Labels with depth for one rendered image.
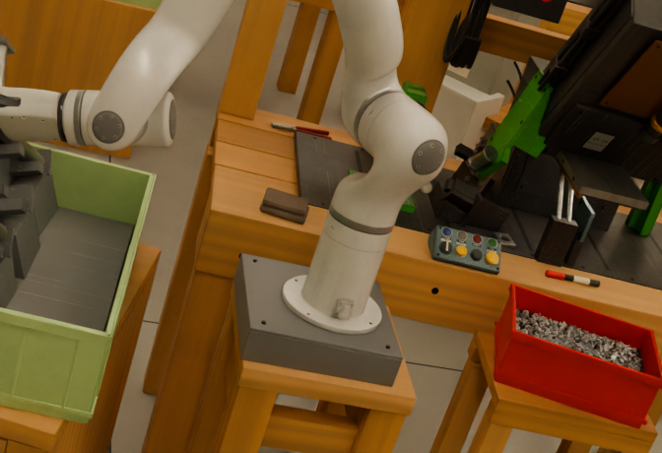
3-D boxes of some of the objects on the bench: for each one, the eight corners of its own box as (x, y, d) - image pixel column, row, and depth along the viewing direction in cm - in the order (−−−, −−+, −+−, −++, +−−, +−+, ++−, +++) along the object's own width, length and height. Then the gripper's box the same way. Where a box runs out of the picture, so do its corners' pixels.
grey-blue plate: (574, 268, 267) (597, 215, 261) (566, 266, 266) (589, 212, 261) (564, 248, 275) (586, 196, 270) (557, 246, 275) (578, 194, 269)
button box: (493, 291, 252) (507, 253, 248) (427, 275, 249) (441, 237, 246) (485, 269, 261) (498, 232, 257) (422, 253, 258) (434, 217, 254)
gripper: (55, 116, 167) (-70, 113, 168) (83, 161, 182) (-33, 159, 183) (62, 70, 170) (-62, 68, 171) (89, 118, 185) (-26, 116, 186)
